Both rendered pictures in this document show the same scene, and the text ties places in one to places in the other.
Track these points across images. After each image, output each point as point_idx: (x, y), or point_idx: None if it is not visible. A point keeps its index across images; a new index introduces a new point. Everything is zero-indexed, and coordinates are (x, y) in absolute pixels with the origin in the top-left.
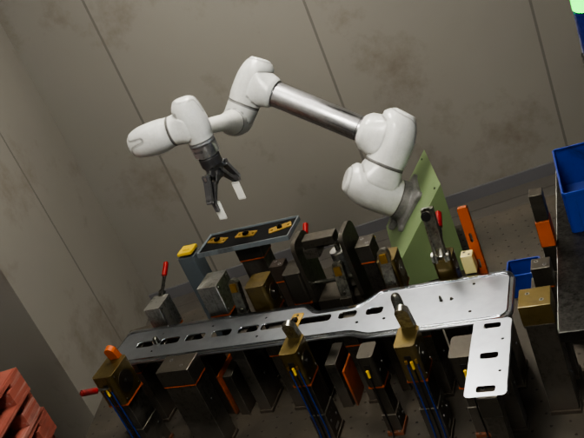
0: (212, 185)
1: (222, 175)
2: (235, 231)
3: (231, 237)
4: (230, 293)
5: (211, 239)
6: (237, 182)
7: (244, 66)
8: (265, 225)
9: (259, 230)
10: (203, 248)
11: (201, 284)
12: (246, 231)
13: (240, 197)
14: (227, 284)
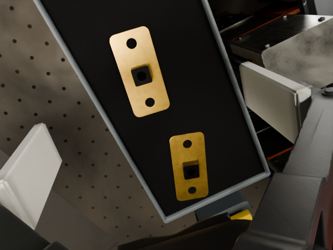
0: (332, 206)
1: (133, 247)
2: (130, 140)
3: (166, 124)
4: (264, 32)
5: (188, 194)
6: (9, 180)
7: None
8: (69, 29)
9: (107, 28)
10: (230, 182)
11: (328, 79)
12: (139, 69)
13: (54, 154)
14: (272, 35)
